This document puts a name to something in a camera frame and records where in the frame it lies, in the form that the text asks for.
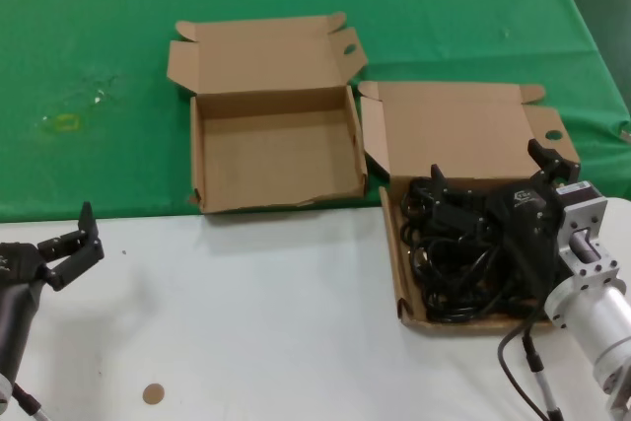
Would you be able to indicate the green tablecloth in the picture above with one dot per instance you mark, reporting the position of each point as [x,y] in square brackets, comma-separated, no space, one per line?
[98,21]

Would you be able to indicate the cardboard box round hole flap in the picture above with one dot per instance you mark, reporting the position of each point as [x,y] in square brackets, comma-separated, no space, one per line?
[443,125]

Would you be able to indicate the cardboard box oval hole flap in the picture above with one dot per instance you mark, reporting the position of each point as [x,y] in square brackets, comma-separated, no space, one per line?
[271,145]

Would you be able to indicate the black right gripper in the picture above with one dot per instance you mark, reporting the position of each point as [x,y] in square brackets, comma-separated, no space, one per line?
[527,214]

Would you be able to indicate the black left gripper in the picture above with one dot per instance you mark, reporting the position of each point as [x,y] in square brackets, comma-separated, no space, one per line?
[20,265]

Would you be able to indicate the round brown sticker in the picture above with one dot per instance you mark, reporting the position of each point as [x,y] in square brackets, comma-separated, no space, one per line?
[153,394]

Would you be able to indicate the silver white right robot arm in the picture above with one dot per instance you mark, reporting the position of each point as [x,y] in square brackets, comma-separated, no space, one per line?
[606,312]

